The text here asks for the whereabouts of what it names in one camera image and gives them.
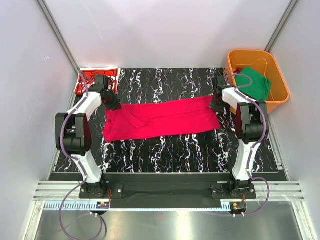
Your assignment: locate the crimson red polo shirt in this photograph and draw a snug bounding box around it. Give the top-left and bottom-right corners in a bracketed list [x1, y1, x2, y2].
[103, 96, 220, 142]

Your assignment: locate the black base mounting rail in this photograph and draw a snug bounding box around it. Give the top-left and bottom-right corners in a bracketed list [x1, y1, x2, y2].
[78, 172, 257, 210]

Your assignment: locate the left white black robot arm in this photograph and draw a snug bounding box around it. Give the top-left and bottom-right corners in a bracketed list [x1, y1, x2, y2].
[55, 73, 121, 184]

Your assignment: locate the right aluminium corner post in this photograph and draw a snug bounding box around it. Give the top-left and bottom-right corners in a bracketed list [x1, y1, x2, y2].
[264, 0, 300, 53]

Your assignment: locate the green t-shirt in basket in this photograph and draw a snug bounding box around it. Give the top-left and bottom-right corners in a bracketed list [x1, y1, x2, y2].
[239, 67, 272, 101]

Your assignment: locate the left aluminium corner post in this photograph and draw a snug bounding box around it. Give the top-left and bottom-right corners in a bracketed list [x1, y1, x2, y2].
[35, 0, 80, 74]

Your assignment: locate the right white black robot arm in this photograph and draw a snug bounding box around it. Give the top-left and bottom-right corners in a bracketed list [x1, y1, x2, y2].
[210, 76, 269, 198]

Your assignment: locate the orange plastic basket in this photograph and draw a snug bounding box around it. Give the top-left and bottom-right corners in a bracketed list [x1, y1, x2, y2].
[223, 49, 290, 114]

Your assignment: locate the folded red patterned t-shirt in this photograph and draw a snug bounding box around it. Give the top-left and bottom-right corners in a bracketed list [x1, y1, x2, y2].
[74, 67, 121, 96]

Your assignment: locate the aluminium corner post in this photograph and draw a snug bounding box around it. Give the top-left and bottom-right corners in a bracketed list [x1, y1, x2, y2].
[264, 0, 300, 53]
[35, 0, 80, 74]

